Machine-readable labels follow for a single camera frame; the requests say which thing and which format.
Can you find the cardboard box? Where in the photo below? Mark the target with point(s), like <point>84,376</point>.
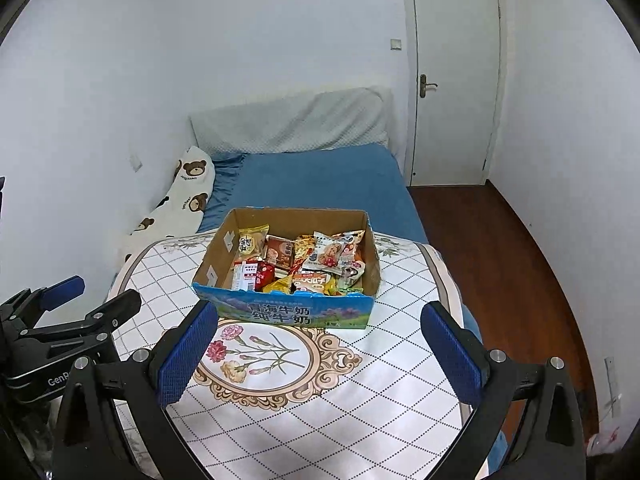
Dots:
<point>280,312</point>

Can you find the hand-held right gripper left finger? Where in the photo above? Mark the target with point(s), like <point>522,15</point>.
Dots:
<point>187,355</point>

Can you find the pile of assorted snacks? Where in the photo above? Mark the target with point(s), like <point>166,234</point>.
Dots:
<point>300,260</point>

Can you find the white quilt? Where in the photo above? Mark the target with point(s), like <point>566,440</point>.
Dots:
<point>290,125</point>

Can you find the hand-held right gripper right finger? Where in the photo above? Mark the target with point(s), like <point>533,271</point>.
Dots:
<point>452,355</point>

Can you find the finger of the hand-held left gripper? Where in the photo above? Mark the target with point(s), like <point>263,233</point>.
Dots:
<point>110,312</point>
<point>65,292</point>

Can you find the white wall socket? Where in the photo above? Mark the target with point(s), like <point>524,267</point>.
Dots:
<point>135,162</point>

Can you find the white door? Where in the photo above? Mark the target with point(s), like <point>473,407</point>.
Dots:
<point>455,35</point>

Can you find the bear print pillow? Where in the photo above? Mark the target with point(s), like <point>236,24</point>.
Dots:
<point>190,185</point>

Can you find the white power strip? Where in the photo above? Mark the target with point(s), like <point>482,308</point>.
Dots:
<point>612,385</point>

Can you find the patterned tablecloth table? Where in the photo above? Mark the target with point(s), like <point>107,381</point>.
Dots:
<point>375,385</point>

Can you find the white light switch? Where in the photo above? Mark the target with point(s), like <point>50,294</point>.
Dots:
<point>395,44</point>

